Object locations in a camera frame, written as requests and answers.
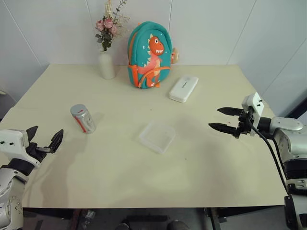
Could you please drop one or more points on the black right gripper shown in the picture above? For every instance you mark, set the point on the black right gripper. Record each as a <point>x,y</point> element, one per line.
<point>244,124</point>

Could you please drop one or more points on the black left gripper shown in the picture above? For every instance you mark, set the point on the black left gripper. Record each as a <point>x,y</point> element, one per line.
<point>36,151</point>

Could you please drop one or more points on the white glittery jar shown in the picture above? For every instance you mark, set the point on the white glittery jar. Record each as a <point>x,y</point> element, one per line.
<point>86,123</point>

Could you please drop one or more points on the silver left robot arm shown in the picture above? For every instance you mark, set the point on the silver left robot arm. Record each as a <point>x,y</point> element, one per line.
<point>7,182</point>

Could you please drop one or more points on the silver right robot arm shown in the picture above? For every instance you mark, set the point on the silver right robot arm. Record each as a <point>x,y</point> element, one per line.
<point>287,124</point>

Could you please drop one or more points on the clear plastic container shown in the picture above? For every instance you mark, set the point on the clear plastic container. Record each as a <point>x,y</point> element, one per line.
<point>157,136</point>

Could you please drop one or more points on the white rectangular case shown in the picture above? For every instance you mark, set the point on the white rectangular case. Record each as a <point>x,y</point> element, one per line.
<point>183,89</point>

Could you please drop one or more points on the beige plush backpack pendant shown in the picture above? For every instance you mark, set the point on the beige plush backpack pendant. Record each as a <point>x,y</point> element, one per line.
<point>176,55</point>

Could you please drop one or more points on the white ceramic vase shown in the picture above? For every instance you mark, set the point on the white ceramic vase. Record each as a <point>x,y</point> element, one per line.
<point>106,65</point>

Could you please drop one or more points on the teal dinosaur backpack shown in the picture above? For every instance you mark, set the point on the teal dinosaur backpack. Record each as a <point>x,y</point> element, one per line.
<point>144,55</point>

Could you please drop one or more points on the dark rounded shape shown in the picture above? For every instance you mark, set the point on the dark rounded shape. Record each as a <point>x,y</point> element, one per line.
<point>177,225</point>
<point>122,226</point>

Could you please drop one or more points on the pink dried flower bouquet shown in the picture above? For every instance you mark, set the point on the pink dried flower bouquet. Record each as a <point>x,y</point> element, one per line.
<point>108,26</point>

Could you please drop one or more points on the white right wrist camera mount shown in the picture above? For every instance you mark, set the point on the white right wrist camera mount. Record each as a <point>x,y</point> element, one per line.
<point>256,105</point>

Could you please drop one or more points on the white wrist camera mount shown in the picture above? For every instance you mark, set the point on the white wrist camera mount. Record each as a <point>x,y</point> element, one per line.
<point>256,105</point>
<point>10,141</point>

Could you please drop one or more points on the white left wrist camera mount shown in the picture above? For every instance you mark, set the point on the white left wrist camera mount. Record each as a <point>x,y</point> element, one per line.
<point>10,141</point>

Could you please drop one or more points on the black metal table frame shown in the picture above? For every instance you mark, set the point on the black metal table frame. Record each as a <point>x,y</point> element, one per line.
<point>214,216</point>

